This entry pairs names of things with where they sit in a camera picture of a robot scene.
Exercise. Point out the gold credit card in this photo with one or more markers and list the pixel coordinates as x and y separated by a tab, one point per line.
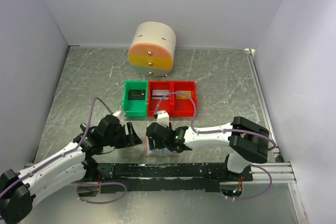
183	94

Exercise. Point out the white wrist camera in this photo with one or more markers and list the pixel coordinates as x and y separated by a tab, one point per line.
119	113
162	118

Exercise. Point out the green plastic bin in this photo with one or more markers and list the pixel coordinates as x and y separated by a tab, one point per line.
134	108

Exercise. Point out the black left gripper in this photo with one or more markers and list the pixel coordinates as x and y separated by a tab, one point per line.
135	139

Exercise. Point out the aluminium frame rail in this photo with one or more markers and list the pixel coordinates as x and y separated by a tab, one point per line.
273	172

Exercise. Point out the blue black lighter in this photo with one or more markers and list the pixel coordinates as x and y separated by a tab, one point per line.
84	128

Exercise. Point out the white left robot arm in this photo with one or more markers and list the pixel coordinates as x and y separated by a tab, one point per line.
21	190

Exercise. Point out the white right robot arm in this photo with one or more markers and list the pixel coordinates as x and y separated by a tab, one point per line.
250	141

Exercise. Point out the round cream drawer cabinet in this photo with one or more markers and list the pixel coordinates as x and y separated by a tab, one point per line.
152	50

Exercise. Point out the red plastic bin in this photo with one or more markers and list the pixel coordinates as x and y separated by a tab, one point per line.
165	104
181	105

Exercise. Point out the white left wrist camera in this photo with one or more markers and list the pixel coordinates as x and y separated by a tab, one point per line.
119	113

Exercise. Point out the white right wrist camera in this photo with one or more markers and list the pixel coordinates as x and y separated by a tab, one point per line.
162	118

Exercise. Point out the silver VIP card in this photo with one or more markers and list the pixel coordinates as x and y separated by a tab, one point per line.
158	94

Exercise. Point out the right red plastic bin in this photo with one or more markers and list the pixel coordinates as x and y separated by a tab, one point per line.
181	105

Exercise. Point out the black credit card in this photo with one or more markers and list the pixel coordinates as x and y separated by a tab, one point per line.
137	95

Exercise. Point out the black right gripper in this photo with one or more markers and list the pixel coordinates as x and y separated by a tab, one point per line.
158	145

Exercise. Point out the middle red plastic bin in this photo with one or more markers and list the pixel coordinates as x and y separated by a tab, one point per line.
165	104

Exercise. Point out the tan leather card holder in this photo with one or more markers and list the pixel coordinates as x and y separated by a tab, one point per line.
157	152

